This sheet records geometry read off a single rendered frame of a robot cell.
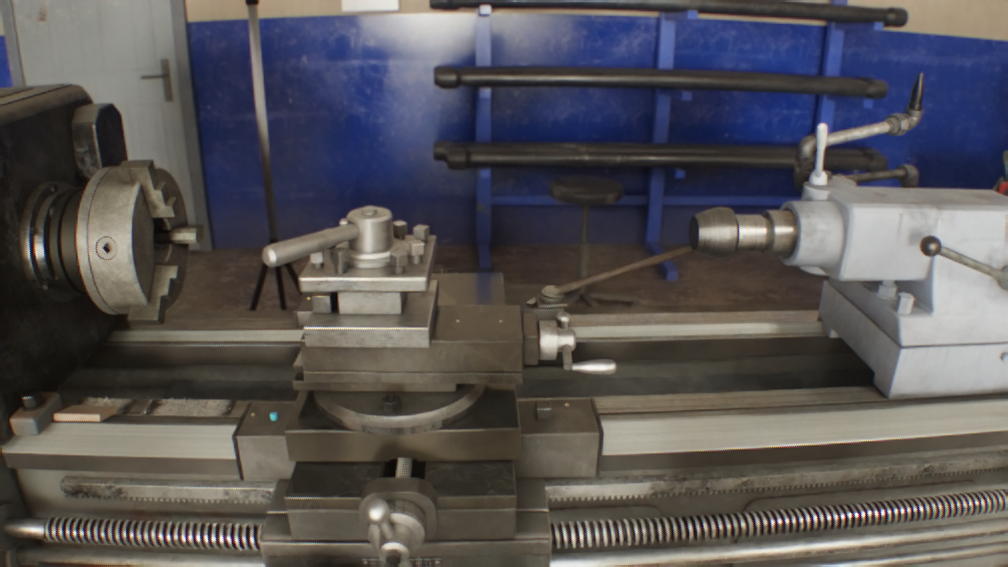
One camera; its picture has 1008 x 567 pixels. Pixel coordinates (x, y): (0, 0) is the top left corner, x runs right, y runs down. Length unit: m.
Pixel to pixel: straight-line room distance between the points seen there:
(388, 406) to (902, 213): 0.89
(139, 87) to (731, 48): 3.38
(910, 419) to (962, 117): 4.00
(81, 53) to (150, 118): 0.54
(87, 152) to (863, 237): 1.37
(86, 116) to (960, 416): 1.62
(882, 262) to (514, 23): 3.12
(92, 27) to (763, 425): 4.12
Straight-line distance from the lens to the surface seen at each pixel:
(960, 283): 1.41
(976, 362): 1.45
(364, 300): 0.98
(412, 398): 1.01
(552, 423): 1.10
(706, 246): 1.24
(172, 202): 1.26
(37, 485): 1.38
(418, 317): 0.97
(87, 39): 4.64
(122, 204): 1.22
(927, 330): 1.37
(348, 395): 1.03
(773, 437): 1.21
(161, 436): 1.22
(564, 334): 1.03
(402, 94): 4.20
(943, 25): 5.03
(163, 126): 4.52
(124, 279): 1.22
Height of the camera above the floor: 1.48
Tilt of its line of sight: 23 degrees down
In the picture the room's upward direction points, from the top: straight up
